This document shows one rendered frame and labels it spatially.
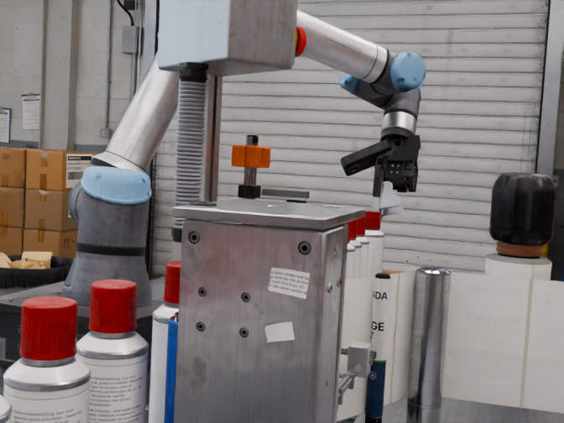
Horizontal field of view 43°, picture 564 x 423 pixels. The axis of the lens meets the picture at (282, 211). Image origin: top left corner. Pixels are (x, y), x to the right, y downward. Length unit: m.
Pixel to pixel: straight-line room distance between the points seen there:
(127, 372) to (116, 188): 0.72
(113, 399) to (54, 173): 4.16
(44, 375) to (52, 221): 4.23
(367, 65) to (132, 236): 0.56
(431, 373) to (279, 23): 0.43
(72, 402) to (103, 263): 0.77
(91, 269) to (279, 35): 0.56
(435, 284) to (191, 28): 0.41
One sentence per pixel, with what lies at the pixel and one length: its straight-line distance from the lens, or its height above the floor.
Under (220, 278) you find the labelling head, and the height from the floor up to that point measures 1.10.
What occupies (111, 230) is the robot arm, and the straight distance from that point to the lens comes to 1.22.
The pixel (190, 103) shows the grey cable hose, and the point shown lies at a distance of 0.84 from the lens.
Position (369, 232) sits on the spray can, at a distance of 1.41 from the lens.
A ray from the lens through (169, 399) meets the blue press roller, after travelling 0.55.
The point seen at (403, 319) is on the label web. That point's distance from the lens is 0.81.
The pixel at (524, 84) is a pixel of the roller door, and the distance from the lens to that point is 5.26.
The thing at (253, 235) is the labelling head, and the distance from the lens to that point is 0.48.
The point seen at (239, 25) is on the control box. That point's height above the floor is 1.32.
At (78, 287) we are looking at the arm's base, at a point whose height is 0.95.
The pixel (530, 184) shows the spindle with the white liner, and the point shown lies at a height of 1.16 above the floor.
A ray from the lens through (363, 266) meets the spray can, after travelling 1.28.
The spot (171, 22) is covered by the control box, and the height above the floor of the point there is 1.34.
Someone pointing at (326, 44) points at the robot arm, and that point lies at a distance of 1.39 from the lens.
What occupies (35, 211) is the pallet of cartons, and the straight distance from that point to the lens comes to 4.75.
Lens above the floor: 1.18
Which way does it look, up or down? 4 degrees down
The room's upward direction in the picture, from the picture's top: 3 degrees clockwise
